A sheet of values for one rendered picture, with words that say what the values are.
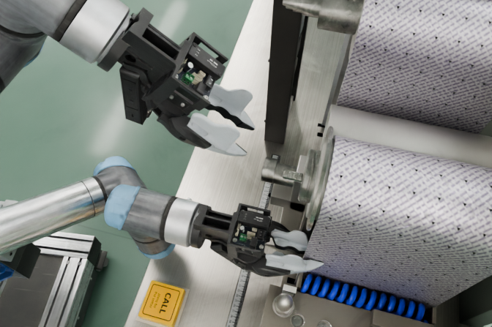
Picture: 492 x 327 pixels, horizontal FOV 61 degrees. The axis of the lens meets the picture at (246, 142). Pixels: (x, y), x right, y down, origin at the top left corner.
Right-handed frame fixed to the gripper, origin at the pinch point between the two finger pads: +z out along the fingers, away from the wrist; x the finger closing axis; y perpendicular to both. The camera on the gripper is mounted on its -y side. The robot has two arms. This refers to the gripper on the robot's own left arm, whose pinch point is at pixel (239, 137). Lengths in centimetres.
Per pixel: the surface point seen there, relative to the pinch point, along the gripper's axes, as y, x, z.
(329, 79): -24, 50, 34
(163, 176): -135, 50, 41
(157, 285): -36.6, -14.7, 13.4
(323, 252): -2.2, -7.1, 21.5
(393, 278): 2.6, -7.1, 32.4
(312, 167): 6.1, -1.4, 8.6
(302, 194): 3.8, -4.4, 9.9
